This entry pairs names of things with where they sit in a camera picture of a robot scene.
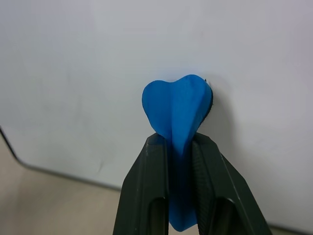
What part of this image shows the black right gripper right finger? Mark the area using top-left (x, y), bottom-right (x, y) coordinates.
top-left (191, 131), bottom-right (272, 235)

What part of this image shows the white whiteboard with dark frame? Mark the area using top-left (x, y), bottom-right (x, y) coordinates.
top-left (0, 0), bottom-right (313, 225)

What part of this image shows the blue flexible piece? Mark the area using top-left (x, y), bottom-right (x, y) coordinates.
top-left (141, 75), bottom-right (214, 233)

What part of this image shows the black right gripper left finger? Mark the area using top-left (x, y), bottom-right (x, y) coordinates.
top-left (112, 132), bottom-right (170, 235)

